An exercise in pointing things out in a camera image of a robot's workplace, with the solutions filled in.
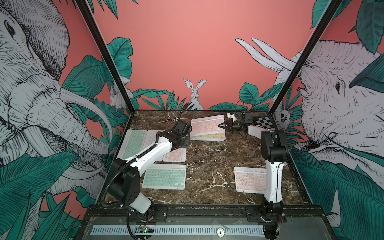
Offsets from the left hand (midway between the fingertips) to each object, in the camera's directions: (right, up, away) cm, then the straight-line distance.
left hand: (186, 139), depth 87 cm
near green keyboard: (-9, -22, -1) cm, 23 cm away
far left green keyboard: (-38, -4, +14) cm, 41 cm away
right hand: (+22, +9, +11) cm, 26 cm away
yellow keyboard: (+23, 0, +17) cm, 29 cm away
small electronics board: (-19, -41, -17) cm, 48 cm away
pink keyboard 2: (-5, -11, +9) cm, 15 cm away
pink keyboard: (+14, +9, +17) cm, 24 cm away
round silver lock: (+18, -43, -17) cm, 49 cm away
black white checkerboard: (+58, +11, +24) cm, 64 cm away
